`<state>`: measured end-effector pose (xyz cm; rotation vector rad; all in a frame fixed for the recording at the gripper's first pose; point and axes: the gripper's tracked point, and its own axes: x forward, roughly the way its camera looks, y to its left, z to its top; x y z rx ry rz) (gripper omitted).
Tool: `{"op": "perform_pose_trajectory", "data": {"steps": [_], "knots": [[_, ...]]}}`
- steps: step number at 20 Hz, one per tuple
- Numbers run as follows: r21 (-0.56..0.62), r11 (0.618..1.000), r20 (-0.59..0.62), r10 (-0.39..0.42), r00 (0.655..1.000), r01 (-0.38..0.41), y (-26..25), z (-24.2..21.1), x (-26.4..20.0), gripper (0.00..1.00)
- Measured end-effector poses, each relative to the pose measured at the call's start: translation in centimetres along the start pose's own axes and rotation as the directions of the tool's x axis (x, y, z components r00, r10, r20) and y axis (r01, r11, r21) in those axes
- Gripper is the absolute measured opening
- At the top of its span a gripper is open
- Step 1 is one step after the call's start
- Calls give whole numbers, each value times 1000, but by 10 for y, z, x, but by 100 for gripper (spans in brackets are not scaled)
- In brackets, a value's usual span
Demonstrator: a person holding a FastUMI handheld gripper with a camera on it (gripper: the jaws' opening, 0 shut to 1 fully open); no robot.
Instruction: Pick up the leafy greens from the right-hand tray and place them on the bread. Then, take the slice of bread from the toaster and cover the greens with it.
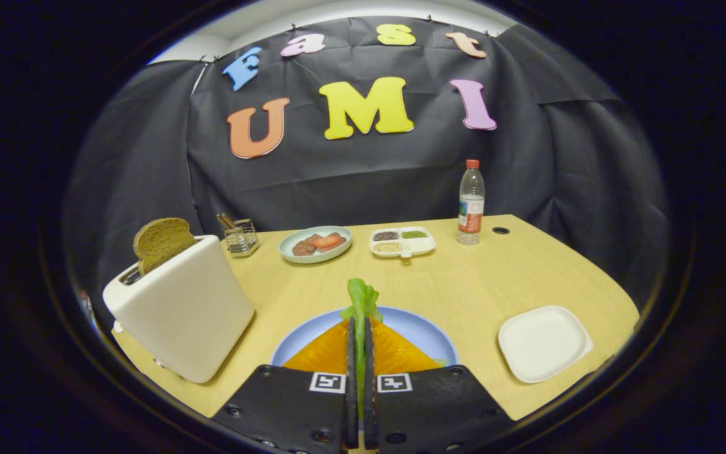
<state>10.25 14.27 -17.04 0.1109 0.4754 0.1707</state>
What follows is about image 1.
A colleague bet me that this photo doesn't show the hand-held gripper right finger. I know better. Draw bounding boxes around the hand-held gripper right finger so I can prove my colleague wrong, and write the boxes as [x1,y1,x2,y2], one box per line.
[363,317,515,454]

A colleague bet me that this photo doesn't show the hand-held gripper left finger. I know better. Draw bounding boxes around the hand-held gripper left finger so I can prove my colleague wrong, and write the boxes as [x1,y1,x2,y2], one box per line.
[212,317,360,454]

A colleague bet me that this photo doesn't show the green lettuce leaf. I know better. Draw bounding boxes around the green lettuce leaf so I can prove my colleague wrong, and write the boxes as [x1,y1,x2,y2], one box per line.
[340,278,384,420]

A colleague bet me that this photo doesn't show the brown toast slice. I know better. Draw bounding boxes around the brown toast slice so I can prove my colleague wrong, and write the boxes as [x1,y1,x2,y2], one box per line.
[133,218,196,276]

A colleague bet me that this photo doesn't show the blue round plate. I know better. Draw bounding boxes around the blue round plate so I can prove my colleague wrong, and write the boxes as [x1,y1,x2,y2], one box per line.
[271,306,459,368]

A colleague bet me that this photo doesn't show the brown meat slices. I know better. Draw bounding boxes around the brown meat slices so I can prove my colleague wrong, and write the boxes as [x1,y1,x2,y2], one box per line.
[292,233,347,257]

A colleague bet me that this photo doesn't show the pale green round plate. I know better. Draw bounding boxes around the pale green round plate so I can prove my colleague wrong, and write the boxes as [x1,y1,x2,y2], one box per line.
[279,226,353,264]

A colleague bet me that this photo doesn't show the white divided condiment tray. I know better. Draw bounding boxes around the white divided condiment tray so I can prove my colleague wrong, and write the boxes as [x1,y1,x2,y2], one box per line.
[369,226,437,259]

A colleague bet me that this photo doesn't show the white square plate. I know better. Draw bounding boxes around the white square plate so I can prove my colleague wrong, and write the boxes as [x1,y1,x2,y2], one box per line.
[498,306,594,384]

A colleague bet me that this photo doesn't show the white toaster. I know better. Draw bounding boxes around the white toaster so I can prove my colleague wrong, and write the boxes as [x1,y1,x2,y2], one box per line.
[103,235,255,384]

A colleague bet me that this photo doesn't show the clear plastic water bottle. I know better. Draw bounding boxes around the clear plastic water bottle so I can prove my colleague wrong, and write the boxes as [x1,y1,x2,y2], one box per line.
[456,159,486,245]

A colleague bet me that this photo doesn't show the black backdrop cloth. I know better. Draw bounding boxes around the black backdrop cloth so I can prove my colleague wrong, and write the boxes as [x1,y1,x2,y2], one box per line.
[64,16,672,329]

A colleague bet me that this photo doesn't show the metal wire utensil holder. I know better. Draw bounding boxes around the metal wire utensil holder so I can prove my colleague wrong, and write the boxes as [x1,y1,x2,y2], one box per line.
[216,213,260,258]

